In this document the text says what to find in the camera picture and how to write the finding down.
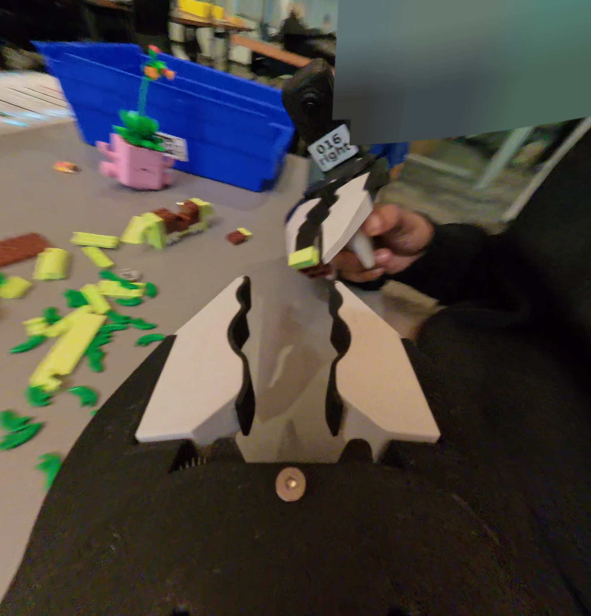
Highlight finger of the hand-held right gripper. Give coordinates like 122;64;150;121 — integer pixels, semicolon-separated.
285;195;335;263
321;172;374;265

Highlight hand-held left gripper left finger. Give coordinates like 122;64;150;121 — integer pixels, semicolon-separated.
134;275;256;450

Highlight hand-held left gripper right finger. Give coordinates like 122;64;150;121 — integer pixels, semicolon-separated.
326;281;441;462

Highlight brown lime brick build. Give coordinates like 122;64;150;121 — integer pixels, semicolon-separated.
119;198;214;251

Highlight person's right hand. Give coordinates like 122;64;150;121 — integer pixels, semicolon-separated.
331;204;436;282

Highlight blue plastic bin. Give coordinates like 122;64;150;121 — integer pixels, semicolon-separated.
33;41;296;193

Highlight scattered lime bricks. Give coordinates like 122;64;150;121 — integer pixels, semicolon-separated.
0;232;147;391

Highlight wooden edged desk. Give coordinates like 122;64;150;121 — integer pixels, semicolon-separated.
170;14;315;68

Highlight white printed label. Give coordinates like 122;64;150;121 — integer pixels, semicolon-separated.
157;133;189;163

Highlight white table leg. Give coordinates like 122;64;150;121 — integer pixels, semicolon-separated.
476;115;591;222

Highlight pink brick pot with plant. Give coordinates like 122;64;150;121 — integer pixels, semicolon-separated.
97;45;177;191

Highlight scattered green leaf pieces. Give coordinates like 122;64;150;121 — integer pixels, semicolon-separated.
0;272;167;489

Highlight yellow plastic bin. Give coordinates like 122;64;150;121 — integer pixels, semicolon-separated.
176;0;225;21

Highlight brown studded baseplate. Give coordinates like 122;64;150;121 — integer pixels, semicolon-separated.
0;233;50;271

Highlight white printed sheet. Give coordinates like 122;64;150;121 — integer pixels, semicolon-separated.
0;72;72;138

